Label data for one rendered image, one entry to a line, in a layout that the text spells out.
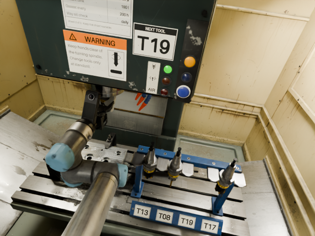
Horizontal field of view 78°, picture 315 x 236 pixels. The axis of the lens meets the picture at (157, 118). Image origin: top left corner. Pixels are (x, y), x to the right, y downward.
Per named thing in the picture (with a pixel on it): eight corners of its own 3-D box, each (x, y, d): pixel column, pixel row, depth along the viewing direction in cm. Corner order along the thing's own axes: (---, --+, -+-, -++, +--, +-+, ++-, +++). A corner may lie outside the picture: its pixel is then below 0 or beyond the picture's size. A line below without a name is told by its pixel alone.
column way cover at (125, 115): (161, 137, 145) (172, 72, 114) (100, 125, 148) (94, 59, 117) (162, 133, 149) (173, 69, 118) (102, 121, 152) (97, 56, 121)
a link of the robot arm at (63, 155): (47, 170, 59) (39, 152, 53) (67, 144, 67) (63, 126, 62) (71, 177, 58) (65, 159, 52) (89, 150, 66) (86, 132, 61)
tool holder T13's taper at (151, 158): (156, 157, 86) (158, 146, 82) (153, 165, 83) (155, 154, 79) (146, 155, 87) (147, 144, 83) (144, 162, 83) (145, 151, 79)
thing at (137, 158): (141, 167, 83) (141, 166, 82) (129, 165, 83) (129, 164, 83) (145, 155, 89) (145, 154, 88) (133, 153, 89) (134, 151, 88)
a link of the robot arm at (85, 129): (63, 126, 62) (87, 132, 61) (71, 117, 65) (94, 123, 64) (68, 143, 67) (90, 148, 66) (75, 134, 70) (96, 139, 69)
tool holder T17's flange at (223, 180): (230, 173, 86) (232, 170, 85) (234, 186, 81) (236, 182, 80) (216, 172, 86) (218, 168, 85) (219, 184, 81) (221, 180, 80)
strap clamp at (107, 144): (109, 159, 124) (108, 142, 115) (104, 158, 124) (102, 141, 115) (116, 144, 134) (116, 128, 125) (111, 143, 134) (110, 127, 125)
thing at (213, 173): (220, 183, 81) (220, 182, 80) (206, 180, 81) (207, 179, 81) (218, 170, 86) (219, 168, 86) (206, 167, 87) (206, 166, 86)
